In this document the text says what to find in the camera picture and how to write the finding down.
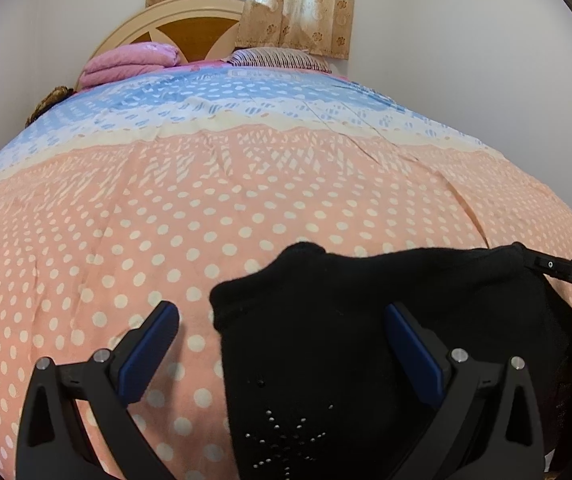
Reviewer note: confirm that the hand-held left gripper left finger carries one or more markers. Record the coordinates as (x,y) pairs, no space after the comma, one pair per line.
(148,345)

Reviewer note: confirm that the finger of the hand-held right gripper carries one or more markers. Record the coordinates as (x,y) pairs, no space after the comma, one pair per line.
(566,271)

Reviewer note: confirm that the striped pillow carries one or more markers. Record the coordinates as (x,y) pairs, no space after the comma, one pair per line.
(276,59)

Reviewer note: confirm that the cream and wood headboard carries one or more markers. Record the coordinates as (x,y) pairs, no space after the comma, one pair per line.
(180,30)

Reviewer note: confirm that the brown woven object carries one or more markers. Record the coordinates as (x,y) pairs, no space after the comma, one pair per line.
(48,105)

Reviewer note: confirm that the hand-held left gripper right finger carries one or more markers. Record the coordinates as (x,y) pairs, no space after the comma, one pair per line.
(411,350)

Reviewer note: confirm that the black pants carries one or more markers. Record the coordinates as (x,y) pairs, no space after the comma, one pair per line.
(316,335)

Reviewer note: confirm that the peach and blue dotted bedspread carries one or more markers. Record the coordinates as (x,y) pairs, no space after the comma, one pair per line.
(165,185)

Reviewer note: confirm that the pink folded blanket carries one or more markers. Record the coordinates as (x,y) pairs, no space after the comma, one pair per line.
(125,62)

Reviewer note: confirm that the pink bed sheet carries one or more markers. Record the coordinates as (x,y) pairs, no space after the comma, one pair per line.
(205,62)

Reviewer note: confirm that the beige patterned curtain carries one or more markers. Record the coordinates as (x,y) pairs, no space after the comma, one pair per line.
(291,10)

